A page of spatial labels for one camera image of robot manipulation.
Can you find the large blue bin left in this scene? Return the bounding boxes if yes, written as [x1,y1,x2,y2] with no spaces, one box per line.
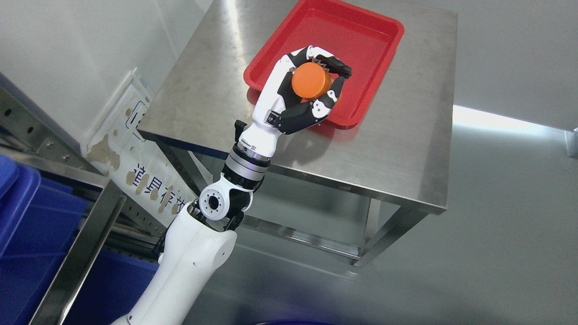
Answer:
[0,156,158,325]

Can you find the steel shelf front rail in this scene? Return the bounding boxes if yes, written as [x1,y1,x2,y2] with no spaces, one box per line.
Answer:
[0,75,166,325]

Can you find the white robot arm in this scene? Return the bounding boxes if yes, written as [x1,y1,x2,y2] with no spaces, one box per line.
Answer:
[114,121,280,325]

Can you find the stainless steel table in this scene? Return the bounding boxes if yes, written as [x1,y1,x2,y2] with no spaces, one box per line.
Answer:
[138,0,457,267]

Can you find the orange cylindrical capacitor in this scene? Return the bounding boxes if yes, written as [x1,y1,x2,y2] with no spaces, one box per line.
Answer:
[291,62,335,103]

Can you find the worn white label sign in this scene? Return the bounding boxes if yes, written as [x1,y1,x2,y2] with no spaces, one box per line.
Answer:
[80,70,196,226]

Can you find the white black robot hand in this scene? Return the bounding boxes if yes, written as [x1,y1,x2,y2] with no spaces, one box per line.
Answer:
[234,45,352,161]

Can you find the red plastic tray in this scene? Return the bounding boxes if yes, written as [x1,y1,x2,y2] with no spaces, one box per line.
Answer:
[244,0,405,130]

